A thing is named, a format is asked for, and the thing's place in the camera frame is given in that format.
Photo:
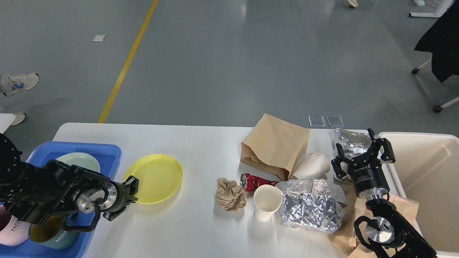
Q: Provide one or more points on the blue plastic tray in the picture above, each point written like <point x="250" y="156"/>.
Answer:
<point x="108" y="157"/>

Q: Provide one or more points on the pale green plate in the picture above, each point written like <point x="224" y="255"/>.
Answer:
<point x="80" y="159"/>

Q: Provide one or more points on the white table corner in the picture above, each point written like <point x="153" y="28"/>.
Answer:
<point x="6" y="119"/>

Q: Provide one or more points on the dark green mug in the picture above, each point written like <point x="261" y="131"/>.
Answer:
<point x="51" y="234"/>

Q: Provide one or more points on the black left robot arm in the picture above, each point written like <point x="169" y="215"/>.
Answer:
<point x="33" y="194"/>

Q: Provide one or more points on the tipped white paper cup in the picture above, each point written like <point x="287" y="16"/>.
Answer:
<point x="316" y="165"/>

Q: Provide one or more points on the flat brown paper sheet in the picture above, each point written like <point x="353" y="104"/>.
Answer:
<point x="345" y="238"/>

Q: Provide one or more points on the brown paper bag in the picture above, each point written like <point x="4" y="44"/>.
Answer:
<point x="274" y="146"/>

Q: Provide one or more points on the pink ribbed mug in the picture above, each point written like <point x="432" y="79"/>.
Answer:
<point x="12" y="230"/>

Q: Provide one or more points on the crumpled brown paper ball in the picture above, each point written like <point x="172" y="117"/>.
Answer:
<point x="229" y="195"/>

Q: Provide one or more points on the beige plastic bin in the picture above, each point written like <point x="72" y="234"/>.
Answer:
<point x="427" y="170"/>

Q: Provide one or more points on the white blue sneaker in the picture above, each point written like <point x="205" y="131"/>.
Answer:
<point x="13" y="84"/>

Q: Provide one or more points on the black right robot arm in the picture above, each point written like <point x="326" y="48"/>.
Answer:
<point x="387" y="228"/>

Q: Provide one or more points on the yellow plastic plate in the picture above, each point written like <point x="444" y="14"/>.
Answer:
<point x="159" y="175"/>

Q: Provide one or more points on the crushed red soda can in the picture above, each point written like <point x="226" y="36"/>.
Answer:
<point x="250" y="182"/>

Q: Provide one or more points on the upright white paper cup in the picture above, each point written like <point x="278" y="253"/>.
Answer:
<point x="267" y="200"/>

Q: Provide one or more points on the large crumpled foil sheet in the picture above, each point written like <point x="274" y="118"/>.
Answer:
<point x="314" y="203"/>

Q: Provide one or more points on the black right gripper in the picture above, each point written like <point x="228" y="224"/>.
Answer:
<point x="365" y="172"/>

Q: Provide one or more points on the person in grey trousers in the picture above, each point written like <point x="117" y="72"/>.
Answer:
<point x="353" y="3"/>

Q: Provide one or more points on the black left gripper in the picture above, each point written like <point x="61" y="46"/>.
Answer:
<point x="112" y="198"/>

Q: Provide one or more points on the small crumpled foil bag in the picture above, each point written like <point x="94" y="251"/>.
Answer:
<point x="358" y="141"/>

